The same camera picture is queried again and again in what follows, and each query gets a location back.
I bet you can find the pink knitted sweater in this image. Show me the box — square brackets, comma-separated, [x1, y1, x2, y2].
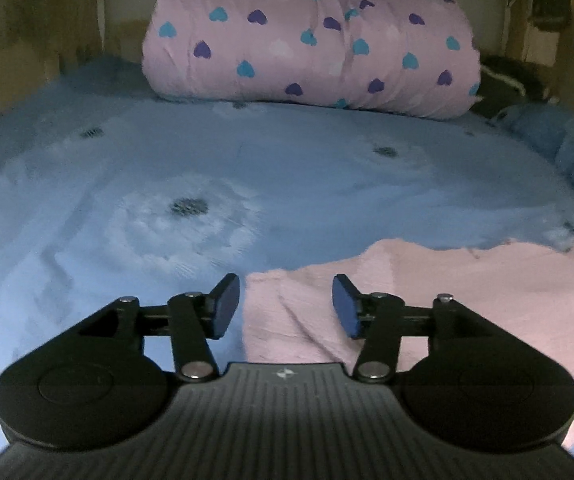
[241, 236, 574, 453]

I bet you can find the blue floral bed sheet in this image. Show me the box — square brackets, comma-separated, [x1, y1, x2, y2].
[0, 58, 574, 451]

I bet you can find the black and white bag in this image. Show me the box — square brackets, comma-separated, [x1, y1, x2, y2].
[470, 55, 549, 119]

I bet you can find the pink heart-patterned rolled quilt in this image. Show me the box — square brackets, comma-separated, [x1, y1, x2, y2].
[142, 0, 481, 119]

